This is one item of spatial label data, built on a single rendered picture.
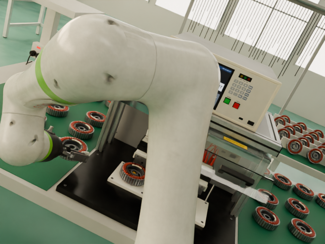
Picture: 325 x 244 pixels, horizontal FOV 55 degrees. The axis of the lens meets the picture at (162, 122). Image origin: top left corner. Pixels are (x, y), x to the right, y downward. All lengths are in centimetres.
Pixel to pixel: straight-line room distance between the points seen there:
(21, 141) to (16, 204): 138
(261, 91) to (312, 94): 661
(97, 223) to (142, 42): 73
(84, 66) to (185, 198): 27
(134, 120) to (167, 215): 93
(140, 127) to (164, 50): 98
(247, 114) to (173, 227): 75
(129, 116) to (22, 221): 98
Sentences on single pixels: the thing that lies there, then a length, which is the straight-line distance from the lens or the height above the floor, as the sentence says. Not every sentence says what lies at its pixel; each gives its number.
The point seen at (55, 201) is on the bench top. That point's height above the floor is 74.
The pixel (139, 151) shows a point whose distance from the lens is 123.
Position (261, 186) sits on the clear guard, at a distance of 105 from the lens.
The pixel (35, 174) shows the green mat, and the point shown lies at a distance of 118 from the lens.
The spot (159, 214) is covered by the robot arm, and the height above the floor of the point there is 115.
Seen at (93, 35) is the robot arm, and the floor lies 138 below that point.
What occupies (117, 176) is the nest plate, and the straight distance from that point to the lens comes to 122.
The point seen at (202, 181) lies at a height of 88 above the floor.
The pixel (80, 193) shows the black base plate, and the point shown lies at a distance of 112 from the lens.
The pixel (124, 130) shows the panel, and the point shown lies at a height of 83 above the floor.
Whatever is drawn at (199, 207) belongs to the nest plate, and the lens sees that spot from 127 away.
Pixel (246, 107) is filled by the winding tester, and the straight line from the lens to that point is 121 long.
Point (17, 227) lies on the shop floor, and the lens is 204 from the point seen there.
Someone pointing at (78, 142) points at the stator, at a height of 86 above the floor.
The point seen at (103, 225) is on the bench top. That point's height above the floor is 75.
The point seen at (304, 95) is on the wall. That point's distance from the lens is 777.
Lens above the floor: 147
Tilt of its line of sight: 22 degrees down
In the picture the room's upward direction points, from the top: 23 degrees clockwise
